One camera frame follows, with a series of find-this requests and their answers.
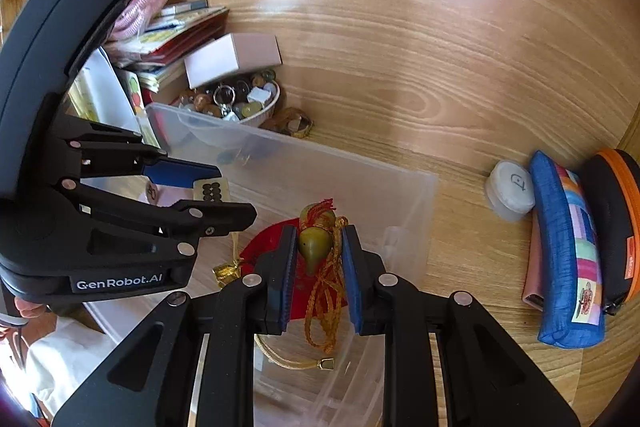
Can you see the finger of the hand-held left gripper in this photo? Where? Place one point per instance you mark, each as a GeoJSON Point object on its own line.
{"type": "Point", "coordinates": [170, 169]}
{"type": "Point", "coordinates": [220, 214]}

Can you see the red cloth pouch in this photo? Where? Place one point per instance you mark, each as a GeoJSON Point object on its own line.
{"type": "Point", "coordinates": [260, 247]}

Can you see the gold bell charm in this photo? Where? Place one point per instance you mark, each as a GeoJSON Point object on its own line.
{"type": "Point", "coordinates": [225, 272]}

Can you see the pale pink round case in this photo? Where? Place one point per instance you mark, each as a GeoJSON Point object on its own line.
{"type": "Point", "coordinates": [170, 197]}

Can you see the black and orange zip case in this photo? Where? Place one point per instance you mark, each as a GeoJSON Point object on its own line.
{"type": "Point", "coordinates": [612, 217]}

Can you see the stack of books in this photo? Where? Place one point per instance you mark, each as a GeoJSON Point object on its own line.
{"type": "Point", "coordinates": [175, 42]}

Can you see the white round container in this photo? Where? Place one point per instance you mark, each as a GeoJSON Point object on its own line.
{"type": "Point", "coordinates": [510, 192]}

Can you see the pile of beads and trinkets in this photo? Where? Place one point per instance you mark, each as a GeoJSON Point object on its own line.
{"type": "Point", "coordinates": [240, 104]}

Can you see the blue patchwork pouch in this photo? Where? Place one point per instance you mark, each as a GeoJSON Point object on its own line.
{"type": "Point", "coordinates": [560, 257]}

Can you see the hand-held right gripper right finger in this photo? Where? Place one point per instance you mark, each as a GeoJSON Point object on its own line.
{"type": "Point", "coordinates": [352, 289]}

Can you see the small white cardboard box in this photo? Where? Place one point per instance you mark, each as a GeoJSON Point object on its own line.
{"type": "Point", "coordinates": [225, 57]}

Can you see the mahjong tile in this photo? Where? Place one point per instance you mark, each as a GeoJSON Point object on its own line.
{"type": "Point", "coordinates": [212, 191]}

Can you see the pink mesh bag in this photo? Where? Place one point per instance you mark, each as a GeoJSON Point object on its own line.
{"type": "Point", "coordinates": [132, 14]}

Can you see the white bowl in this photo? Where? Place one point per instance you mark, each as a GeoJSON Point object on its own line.
{"type": "Point", "coordinates": [262, 113]}

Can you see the pink slim case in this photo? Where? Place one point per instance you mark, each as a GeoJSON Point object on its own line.
{"type": "Point", "coordinates": [534, 267]}

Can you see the person's left hand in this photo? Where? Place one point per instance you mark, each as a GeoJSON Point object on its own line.
{"type": "Point", "coordinates": [30, 307]}

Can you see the clear plastic storage box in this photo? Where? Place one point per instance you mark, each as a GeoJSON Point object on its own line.
{"type": "Point", "coordinates": [350, 187]}

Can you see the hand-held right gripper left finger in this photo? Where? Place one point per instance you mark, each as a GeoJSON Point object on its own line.
{"type": "Point", "coordinates": [285, 279]}

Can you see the fruit print booklet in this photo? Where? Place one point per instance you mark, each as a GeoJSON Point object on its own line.
{"type": "Point", "coordinates": [134, 94]}

